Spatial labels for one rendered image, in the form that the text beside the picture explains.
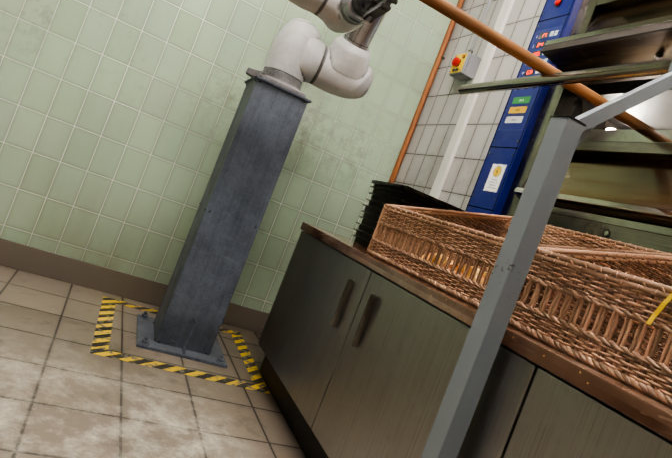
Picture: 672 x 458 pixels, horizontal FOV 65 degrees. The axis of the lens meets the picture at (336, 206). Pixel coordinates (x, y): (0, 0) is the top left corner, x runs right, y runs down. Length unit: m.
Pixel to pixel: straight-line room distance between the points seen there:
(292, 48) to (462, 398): 1.38
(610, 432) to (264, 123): 1.44
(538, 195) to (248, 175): 1.18
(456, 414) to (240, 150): 1.23
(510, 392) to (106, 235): 1.79
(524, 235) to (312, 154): 1.63
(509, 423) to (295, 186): 1.70
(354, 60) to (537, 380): 1.38
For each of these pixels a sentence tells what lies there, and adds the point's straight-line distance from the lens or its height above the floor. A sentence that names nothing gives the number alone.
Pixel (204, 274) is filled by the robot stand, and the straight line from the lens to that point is 1.92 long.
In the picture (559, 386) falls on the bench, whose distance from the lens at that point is 0.89.
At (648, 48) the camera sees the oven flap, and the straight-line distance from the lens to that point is 1.71.
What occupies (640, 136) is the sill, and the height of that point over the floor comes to 1.16.
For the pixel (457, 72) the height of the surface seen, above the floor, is 1.41.
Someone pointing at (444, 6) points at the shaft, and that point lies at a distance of 1.29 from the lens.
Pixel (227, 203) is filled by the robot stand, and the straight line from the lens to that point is 1.88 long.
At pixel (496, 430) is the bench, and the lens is 0.97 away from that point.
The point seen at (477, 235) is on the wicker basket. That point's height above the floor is 0.72.
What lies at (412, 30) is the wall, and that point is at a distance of 2.69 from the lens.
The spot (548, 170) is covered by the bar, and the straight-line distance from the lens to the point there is 0.95.
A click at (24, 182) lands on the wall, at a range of 2.34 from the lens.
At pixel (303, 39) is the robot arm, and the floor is 1.19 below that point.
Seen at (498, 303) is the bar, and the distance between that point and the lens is 0.93.
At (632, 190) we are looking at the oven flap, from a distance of 1.62.
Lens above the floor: 0.66
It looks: level
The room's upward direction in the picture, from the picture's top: 21 degrees clockwise
